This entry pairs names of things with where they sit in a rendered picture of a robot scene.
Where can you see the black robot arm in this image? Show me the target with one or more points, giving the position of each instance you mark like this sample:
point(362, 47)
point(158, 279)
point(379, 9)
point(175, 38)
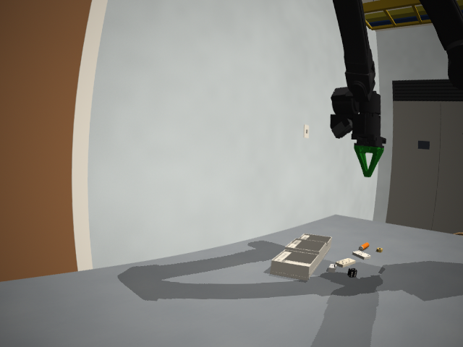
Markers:
point(358, 97)

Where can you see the black die with white pips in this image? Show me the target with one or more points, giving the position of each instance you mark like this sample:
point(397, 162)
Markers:
point(352, 272)

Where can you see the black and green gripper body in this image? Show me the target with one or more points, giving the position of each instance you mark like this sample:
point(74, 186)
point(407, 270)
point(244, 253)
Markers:
point(372, 136)

